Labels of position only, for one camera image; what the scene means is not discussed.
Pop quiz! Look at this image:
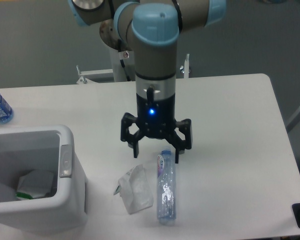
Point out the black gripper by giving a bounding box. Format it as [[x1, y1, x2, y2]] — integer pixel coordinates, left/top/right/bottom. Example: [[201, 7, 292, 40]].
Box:
[[120, 95, 192, 164]]

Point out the clear plastic bottle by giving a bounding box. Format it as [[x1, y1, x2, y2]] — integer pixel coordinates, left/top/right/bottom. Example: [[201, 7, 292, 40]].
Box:
[[156, 147, 177, 226]]

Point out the white paper wrapper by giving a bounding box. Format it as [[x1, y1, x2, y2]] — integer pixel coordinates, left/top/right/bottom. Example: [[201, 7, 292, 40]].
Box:
[[113, 164, 154, 215]]

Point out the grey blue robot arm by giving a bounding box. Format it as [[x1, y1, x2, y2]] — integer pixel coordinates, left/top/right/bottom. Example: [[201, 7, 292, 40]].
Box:
[[68, 0, 227, 157]]

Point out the white green trash in can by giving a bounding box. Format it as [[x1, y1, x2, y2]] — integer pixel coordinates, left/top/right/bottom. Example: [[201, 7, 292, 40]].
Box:
[[15, 169, 58, 200]]

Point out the white trash can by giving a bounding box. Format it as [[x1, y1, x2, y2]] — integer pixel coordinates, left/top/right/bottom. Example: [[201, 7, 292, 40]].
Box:
[[0, 125, 88, 232]]

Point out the white right table bracket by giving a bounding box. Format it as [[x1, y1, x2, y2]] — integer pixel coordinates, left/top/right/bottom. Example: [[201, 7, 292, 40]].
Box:
[[179, 53, 191, 79]]

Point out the white table bracket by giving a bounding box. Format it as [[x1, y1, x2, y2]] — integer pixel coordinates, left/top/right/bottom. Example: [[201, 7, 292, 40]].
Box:
[[76, 65, 114, 85], [179, 53, 191, 79]]

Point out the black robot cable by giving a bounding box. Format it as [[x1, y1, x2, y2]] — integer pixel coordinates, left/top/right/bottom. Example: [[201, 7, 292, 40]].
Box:
[[117, 39, 132, 82]]

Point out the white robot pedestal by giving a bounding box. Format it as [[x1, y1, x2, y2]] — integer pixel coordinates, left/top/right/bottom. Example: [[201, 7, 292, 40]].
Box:
[[98, 19, 137, 83]]

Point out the white left table bracket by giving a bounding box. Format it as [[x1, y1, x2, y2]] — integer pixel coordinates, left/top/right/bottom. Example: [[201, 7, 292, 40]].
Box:
[[76, 65, 114, 85]]

